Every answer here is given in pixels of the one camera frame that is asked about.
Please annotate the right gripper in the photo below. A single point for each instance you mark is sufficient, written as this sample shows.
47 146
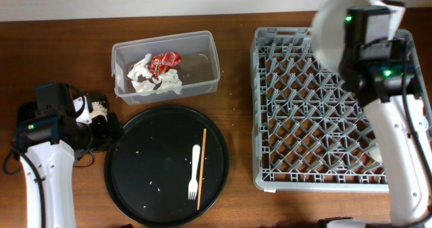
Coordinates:
388 49

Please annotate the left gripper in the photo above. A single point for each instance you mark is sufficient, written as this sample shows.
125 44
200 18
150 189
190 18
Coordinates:
106 135

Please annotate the pile of rice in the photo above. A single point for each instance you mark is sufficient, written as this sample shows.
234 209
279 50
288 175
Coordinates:
99 108

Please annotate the grey plate with food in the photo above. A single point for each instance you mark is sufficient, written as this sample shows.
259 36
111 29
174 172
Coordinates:
328 32

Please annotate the white tissue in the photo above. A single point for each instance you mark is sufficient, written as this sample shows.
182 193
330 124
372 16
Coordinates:
170 80
141 76

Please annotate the round black tray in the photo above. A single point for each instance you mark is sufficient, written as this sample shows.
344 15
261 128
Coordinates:
148 171

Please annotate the red snack wrapper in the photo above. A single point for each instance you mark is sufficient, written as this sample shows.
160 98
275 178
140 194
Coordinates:
164 62

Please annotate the white plastic fork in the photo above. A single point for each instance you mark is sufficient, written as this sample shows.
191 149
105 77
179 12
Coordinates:
193 183

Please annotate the wooden chopstick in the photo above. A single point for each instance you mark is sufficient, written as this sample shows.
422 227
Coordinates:
202 162

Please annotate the white cup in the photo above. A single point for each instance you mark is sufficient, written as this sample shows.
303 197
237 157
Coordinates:
375 154

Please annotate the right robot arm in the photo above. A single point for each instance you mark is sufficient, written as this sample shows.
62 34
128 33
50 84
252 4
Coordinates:
405 149

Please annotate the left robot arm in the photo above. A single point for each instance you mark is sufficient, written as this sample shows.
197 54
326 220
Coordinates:
48 148

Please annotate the grey dishwasher rack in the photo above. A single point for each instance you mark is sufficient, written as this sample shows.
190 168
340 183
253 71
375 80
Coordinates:
309 134

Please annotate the black rectangular tray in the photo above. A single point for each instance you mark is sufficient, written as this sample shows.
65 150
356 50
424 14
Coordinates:
83 123

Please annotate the clear plastic bin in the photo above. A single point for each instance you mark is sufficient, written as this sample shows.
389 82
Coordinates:
199 69

